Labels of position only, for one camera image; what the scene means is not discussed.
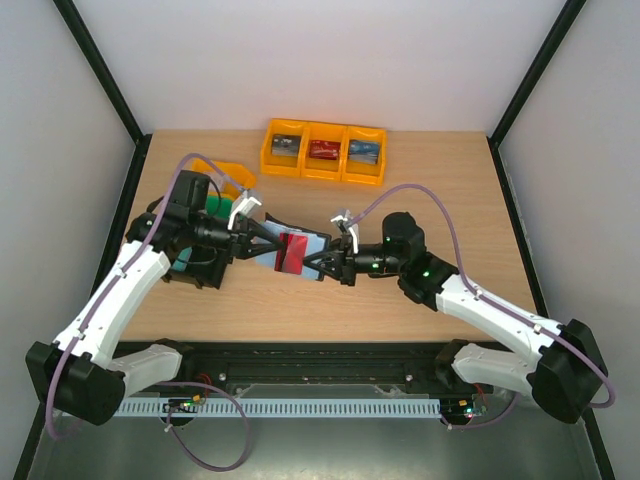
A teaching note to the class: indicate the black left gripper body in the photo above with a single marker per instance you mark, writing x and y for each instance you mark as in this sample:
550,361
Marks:
238,235

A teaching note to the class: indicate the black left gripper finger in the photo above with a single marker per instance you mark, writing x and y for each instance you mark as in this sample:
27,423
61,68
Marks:
257,233
258,249

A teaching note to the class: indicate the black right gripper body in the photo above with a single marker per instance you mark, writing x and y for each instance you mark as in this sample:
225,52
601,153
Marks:
345,261

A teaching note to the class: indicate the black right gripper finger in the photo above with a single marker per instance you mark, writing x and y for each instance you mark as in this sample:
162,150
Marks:
318,271
328,258

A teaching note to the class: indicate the black leather card holder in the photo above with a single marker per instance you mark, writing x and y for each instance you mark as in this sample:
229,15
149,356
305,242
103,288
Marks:
317,241

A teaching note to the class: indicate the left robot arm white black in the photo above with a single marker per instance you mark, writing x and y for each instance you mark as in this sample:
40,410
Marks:
78,373

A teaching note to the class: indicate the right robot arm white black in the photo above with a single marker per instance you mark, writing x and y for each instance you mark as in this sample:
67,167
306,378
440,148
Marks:
558,366

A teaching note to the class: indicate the teal VIP card stack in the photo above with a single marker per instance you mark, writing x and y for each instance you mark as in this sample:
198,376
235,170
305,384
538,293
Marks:
183,260

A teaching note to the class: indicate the yellow bin with grey cards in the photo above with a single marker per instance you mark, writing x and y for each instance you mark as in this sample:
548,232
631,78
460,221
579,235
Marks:
283,166

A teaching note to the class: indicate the grey VIP card stack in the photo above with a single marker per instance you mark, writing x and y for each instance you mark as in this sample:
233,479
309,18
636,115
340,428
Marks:
283,145

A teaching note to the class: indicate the red VIP card stack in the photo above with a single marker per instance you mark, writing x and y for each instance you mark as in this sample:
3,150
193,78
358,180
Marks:
324,150

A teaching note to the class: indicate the blue VIP card stack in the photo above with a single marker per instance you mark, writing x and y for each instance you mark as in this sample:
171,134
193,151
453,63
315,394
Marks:
366,152

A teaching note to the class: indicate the yellow bin with red cards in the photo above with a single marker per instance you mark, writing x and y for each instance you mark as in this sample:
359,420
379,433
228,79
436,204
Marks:
324,169

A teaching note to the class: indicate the yellow bin with blue cards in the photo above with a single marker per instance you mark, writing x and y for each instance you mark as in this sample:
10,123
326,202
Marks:
360,173

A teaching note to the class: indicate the green plastic bin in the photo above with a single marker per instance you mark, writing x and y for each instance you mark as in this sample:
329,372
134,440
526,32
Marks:
219,207

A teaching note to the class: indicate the yellow bin near green bin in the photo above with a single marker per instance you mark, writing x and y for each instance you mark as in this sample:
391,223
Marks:
228,175

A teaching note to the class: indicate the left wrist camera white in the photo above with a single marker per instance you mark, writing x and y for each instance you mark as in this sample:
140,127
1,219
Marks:
248,201

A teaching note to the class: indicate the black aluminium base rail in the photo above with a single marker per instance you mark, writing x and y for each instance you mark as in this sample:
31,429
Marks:
412,368

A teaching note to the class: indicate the white slotted cable duct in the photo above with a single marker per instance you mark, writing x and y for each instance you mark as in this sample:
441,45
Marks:
284,408

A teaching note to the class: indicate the black frame post left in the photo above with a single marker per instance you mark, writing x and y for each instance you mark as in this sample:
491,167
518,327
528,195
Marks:
92,54

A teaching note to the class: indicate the black frame post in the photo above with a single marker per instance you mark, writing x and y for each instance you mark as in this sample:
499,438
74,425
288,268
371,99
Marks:
550,45
92,54

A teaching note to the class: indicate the black frame post right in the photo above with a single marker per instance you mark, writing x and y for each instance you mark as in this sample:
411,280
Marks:
550,45

